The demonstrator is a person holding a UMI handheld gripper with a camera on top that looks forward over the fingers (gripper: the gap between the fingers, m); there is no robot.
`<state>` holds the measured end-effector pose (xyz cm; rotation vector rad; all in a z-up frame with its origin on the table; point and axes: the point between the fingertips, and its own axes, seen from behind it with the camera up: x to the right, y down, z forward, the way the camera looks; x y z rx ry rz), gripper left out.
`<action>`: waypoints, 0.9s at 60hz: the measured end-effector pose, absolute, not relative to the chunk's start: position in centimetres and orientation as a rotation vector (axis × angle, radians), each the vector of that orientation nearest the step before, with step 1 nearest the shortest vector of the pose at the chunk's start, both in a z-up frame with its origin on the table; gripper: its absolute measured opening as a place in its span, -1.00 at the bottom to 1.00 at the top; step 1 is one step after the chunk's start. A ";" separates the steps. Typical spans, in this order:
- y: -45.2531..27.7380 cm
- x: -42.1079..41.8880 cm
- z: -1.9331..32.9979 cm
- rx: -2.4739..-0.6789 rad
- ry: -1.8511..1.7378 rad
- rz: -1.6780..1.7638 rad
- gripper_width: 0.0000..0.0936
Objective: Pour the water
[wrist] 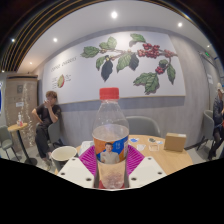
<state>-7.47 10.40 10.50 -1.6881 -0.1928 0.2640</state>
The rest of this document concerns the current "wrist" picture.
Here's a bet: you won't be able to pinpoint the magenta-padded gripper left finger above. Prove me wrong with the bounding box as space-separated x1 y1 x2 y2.
57 144 100 190

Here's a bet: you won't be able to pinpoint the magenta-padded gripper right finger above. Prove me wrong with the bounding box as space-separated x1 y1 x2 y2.
125 144 168 189

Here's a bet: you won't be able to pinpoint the clear red-capped drink bottle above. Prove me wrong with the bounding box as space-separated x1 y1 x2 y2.
92 87 130 190

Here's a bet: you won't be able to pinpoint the dark mug with white inside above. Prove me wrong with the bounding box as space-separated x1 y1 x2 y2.
50 145 78 173

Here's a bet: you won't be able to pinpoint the small clear packet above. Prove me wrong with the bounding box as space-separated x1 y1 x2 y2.
148 143 160 153

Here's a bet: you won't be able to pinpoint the white paper with grey blots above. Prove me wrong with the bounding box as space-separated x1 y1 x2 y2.
77 140 95 156

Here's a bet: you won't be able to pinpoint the flat round red coaster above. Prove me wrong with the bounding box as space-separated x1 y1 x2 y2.
98 179 128 190

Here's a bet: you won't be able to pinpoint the small cardboard box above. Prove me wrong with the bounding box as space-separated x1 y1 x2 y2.
163 132 188 153

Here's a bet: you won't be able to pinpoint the grey upholstered chair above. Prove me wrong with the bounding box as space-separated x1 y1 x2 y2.
47 120 66 149
125 115 162 138
196 109 215 151

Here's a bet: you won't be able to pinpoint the person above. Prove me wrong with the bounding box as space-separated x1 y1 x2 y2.
208 82 224 160
31 90 63 164

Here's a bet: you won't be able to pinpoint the small round wooden side table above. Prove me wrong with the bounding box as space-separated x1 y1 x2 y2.
7 122 38 167

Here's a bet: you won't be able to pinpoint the small bottle with red label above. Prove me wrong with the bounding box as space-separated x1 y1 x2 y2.
17 112 24 127

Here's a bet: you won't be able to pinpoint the grey chair with thin legs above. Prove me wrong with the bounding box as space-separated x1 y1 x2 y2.
0 125 19 161

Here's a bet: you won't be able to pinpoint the brown wooden door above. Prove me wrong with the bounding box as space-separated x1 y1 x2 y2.
4 75 39 153

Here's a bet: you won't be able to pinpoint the round ceiling spotlights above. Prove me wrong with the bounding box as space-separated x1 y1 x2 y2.
11 10 214 66

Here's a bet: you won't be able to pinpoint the coffee plant wall mural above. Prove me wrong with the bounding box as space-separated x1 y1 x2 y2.
41 30 187 105

